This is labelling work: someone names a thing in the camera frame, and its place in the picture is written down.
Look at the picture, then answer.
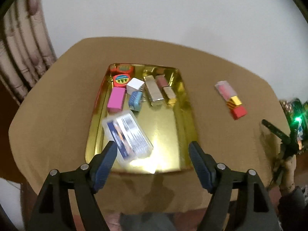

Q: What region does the pink rectangular block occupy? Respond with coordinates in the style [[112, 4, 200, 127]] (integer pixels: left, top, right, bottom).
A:
[[106, 87, 126, 113]]

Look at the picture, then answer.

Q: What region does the small pinkish red block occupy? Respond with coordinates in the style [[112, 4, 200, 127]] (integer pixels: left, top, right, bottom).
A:
[[155, 75, 168, 88]]

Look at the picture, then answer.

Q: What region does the red and gold tin box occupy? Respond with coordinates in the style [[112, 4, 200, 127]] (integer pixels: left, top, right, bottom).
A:
[[85, 63, 199, 174]]

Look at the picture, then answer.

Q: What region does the clear labelled plastic box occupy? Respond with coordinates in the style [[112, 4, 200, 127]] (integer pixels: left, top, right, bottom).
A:
[[102, 109, 154, 166]]

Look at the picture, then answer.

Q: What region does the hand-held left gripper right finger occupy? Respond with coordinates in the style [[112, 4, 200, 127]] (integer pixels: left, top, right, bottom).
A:
[[188, 141, 280, 231]]

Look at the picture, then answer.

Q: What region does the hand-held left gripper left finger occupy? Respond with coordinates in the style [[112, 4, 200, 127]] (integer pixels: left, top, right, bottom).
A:
[[27, 140, 118, 231]]

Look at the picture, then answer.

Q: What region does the small gold block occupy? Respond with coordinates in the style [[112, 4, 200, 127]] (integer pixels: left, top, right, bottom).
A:
[[163, 86, 177, 105]]

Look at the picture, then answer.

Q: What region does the clear case with red contents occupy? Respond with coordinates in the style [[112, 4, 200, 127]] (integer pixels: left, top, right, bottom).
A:
[[215, 80, 237, 100]]

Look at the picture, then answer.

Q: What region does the person's right forearm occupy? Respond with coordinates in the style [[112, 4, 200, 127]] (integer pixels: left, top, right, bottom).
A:
[[277, 186, 308, 231]]

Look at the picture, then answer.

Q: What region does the long silver bar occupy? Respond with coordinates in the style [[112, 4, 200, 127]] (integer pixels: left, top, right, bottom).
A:
[[144, 75, 164, 106]]

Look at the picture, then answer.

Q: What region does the person's grey clothing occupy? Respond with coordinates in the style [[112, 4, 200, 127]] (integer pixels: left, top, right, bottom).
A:
[[120, 212, 176, 231]]

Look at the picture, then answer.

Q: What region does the red rectangular block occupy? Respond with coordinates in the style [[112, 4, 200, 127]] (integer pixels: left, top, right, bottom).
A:
[[231, 105, 248, 120]]

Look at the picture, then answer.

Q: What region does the person's right hand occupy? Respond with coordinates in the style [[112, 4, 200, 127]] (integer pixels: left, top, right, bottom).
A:
[[280, 155, 297, 193]]

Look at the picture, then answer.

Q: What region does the beige patterned curtain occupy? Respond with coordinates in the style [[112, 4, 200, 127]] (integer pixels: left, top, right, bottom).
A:
[[0, 0, 58, 106]]

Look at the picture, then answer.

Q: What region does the red tape measure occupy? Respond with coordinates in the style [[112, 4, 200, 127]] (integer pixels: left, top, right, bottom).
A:
[[113, 73, 131, 87]]

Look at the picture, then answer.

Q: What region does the blue patterned pouch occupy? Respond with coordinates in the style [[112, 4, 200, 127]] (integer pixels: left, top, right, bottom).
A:
[[128, 91, 145, 112]]

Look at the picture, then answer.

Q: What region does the silver cube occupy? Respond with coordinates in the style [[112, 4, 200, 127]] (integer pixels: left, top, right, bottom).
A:
[[126, 78, 145, 94]]

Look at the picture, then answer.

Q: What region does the yellow cube with red stripes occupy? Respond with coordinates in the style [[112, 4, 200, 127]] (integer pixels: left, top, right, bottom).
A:
[[226, 96, 242, 110]]

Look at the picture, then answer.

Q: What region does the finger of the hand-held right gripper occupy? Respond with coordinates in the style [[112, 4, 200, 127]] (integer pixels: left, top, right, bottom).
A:
[[262, 119, 293, 150]]

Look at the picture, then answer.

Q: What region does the pile of household clutter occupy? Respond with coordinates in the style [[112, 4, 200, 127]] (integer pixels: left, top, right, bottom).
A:
[[279, 98, 308, 119]]

